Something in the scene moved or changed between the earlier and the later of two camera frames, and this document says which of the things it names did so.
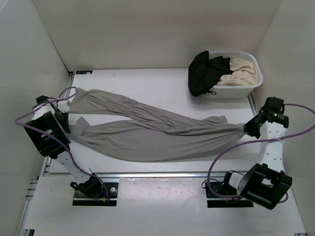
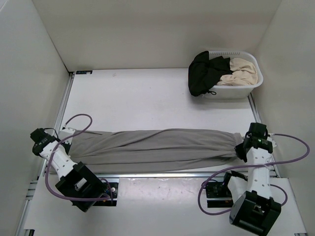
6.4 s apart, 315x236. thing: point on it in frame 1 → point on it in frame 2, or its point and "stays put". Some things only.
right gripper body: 252,127 → 241,152
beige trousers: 245,73 stays put
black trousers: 204,73 stays put
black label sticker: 83,72 stays put
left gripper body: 62,118 → 67,146
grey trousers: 128,131 → 152,150
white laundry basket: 236,92 stays put
